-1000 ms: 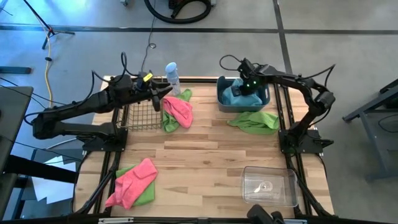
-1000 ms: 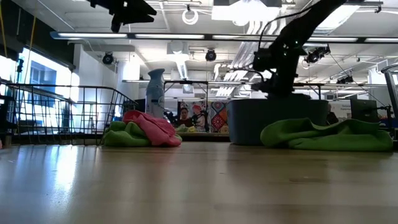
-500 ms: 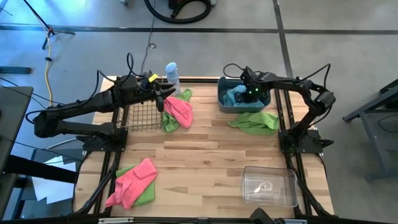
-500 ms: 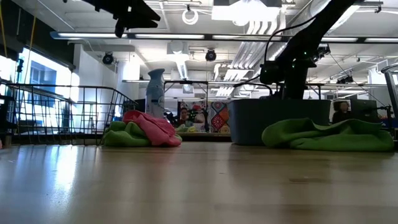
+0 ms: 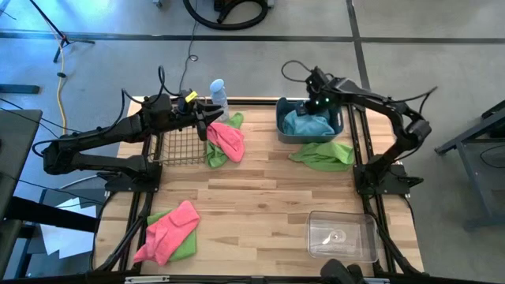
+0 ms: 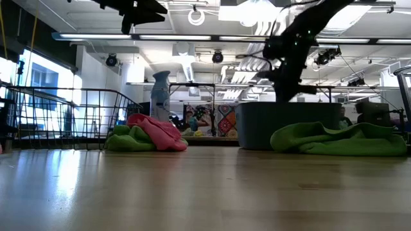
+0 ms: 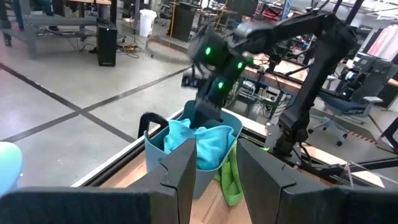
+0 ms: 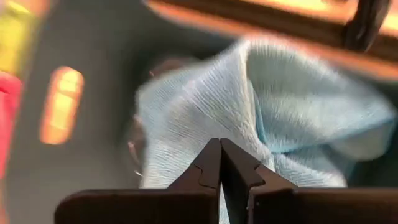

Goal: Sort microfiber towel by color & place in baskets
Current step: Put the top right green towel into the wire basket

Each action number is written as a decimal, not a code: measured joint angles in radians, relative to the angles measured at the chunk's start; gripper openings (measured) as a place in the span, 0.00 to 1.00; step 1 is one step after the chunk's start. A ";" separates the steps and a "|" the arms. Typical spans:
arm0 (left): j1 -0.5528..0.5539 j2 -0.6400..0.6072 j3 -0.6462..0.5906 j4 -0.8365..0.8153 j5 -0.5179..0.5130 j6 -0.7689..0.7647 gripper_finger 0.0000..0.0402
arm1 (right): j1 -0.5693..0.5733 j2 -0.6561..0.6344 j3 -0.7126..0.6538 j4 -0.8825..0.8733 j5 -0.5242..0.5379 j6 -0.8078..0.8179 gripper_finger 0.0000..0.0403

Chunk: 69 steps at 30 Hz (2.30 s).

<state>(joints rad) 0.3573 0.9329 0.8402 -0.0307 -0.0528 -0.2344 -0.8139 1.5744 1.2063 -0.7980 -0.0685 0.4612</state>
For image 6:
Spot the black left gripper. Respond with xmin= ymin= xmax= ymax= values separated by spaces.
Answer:
xmin=91 ymin=0 xmax=168 ymax=35

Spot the black monitor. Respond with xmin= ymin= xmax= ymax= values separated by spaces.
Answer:
xmin=361 ymin=101 xmax=391 ymax=128

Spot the black wire basket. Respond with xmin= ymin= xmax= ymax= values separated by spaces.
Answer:
xmin=4 ymin=85 xmax=144 ymax=151

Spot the black frame table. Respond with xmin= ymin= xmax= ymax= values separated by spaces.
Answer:
xmin=169 ymin=82 xmax=216 ymax=135
xmin=298 ymin=85 xmax=333 ymax=103

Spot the black aluminium table frame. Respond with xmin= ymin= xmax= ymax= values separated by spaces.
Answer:
xmin=188 ymin=136 xmax=240 ymax=147

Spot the black overhead light bar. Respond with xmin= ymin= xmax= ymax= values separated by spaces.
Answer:
xmin=51 ymin=31 xmax=411 ymax=45

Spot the colourful patterned panel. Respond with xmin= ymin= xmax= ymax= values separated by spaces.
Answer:
xmin=182 ymin=103 xmax=238 ymax=138

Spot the green microfiber towel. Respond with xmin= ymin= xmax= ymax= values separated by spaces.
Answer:
xmin=270 ymin=121 xmax=408 ymax=157
xmin=104 ymin=124 xmax=189 ymax=153

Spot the light blue spray bottle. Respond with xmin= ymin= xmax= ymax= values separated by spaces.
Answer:
xmin=150 ymin=70 xmax=171 ymax=123

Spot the silver ventilation duct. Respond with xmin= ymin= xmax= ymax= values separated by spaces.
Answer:
xmin=316 ymin=0 xmax=373 ymax=67

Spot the person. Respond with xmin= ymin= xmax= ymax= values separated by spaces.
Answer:
xmin=186 ymin=108 xmax=209 ymax=137
xmin=354 ymin=101 xmax=370 ymax=124
xmin=340 ymin=106 xmax=354 ymax=129

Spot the white coiled cable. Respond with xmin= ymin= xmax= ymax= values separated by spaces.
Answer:
xmin=188 ymin=8 xmax=206 ymax=26

